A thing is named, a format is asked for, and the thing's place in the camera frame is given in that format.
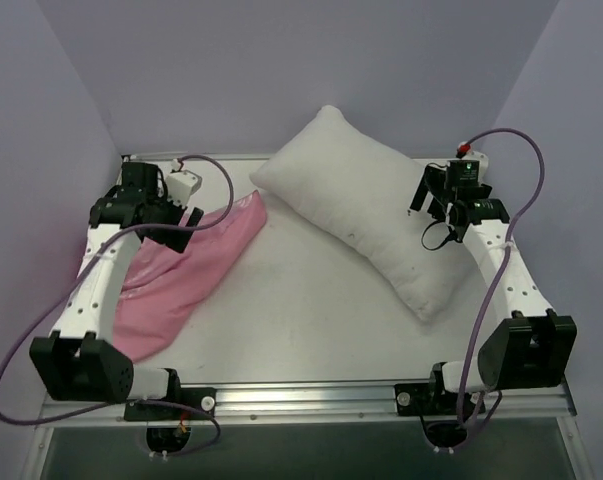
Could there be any white pillow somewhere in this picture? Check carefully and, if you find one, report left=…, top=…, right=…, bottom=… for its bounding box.
left=250, top=105, right=475, bottom=323

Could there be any pink floral pillowcase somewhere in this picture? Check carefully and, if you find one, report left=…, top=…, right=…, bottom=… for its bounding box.
left=113, top=191, right=267, bottom=363

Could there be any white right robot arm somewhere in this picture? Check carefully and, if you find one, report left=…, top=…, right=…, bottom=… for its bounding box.
left=410, top=160, right=577, bottom=413

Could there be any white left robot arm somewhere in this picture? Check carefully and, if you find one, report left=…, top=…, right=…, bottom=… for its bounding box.
left=29, top=162, right=203, bottom=419

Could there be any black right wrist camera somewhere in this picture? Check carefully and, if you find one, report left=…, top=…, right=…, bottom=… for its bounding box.
left=444, top=147, right=492, bottom=201

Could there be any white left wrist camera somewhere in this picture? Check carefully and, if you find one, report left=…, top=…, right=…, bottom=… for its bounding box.
left=165, top=170, right=202, bottom=208

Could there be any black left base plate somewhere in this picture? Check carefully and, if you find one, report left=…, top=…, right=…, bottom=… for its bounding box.
left=123, top=386, right=217, bottom=422

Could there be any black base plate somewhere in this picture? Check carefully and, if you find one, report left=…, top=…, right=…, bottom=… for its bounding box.
left=393, top=383, right=458, bottom=417
left=123, top=386, right=217, bottom=422

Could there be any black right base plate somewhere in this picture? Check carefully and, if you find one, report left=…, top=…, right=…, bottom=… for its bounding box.
left=393, top=383, right=458, bottom=417

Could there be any aluminium front rail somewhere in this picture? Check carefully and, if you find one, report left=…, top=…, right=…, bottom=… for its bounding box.
left=33, top=375, right=578, bottom=430

